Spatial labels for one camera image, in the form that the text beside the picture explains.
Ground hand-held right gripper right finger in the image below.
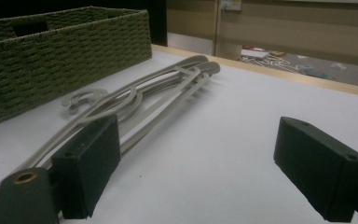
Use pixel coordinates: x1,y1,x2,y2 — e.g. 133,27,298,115
272,116,358,223

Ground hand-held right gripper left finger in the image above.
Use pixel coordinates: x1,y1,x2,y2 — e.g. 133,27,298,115
50,114,121,220

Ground grey plastic clothes hanger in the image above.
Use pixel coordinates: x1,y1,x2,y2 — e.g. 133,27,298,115
27,61,222,171
0,55,210,206
61,63,200,125

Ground green woven basket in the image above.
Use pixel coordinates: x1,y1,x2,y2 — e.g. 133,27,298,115
0,6,153,123

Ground white table sheet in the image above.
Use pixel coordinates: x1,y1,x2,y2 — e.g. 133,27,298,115
0,49,358,224

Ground white hangers on floor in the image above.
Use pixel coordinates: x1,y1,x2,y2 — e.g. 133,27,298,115
241,54,300,73

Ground beige wooden shelf unit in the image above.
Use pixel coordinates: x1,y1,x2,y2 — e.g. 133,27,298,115
166,0,358,69

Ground white wall socket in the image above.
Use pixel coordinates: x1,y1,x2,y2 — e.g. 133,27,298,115
219,0,242,12

